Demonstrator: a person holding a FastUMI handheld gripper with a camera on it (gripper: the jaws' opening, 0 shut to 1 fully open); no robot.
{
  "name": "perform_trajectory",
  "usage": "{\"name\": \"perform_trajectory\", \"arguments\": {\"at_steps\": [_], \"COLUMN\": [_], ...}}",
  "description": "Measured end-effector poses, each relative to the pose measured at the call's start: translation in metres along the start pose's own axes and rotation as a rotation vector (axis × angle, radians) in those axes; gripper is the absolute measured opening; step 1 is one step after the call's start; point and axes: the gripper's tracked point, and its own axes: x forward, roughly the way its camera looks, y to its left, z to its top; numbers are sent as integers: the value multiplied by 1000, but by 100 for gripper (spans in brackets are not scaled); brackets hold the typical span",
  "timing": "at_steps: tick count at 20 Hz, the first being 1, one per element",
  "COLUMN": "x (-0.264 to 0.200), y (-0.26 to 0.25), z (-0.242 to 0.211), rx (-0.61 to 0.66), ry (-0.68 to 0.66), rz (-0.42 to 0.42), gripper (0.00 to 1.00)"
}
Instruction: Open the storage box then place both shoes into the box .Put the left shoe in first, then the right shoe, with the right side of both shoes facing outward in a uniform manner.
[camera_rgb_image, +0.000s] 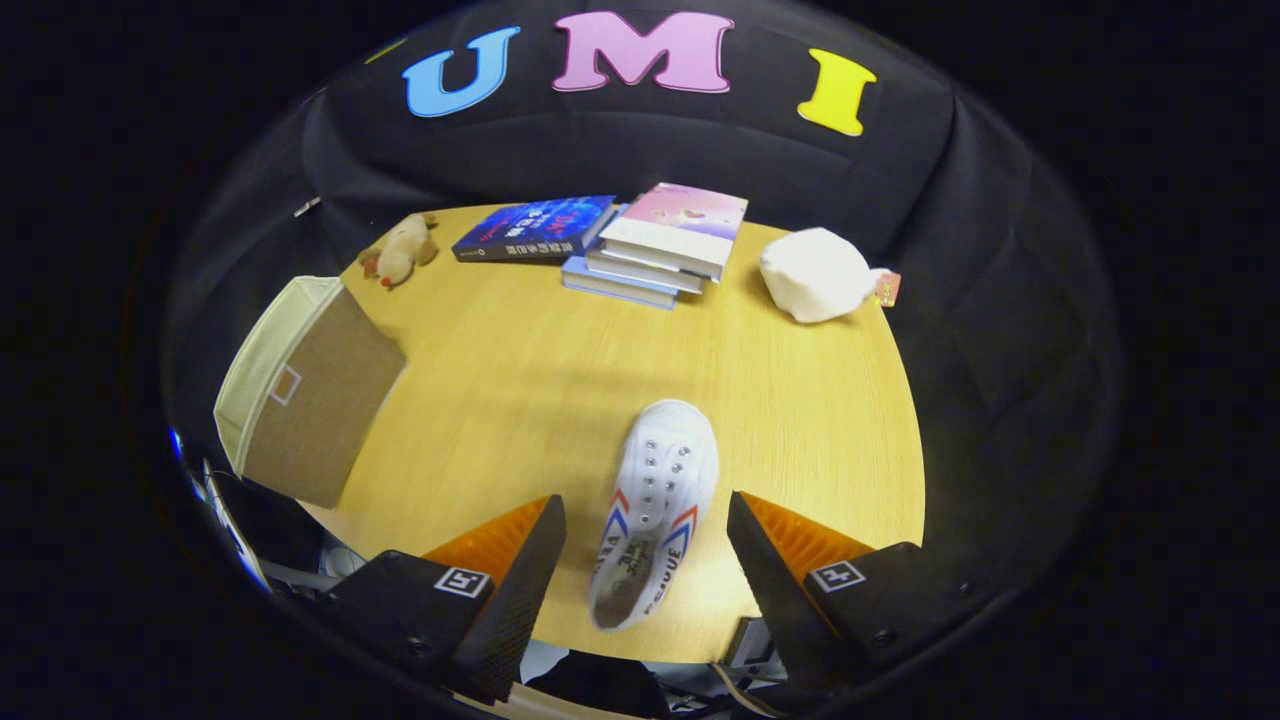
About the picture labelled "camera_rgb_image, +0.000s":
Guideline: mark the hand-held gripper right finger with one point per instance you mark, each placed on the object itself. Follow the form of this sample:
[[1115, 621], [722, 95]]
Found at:
[[780, 590]]

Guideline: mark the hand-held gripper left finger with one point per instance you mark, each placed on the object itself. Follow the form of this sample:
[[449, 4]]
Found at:
[[500, 610]]

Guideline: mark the beige fabric storage box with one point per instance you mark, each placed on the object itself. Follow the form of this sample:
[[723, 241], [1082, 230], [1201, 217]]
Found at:
[[320, 400]]

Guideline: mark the white plush toy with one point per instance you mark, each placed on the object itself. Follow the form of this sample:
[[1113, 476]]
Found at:
[[815, 275]]

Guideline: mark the white paperback book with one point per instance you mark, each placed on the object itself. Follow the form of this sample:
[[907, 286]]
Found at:
[[640, 272]]

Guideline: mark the brown plush dog toy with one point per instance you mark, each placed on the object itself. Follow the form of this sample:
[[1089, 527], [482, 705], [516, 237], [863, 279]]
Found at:
[[402, 250]]

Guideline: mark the dark blue book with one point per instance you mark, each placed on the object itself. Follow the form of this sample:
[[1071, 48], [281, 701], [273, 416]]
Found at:
[[535, 225]]

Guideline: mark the pink cover book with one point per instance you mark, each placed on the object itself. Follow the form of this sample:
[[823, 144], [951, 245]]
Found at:
[[680, 215]]

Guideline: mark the black backdrop cloth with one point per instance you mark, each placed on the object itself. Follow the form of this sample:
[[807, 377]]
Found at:
[[650, 150]]

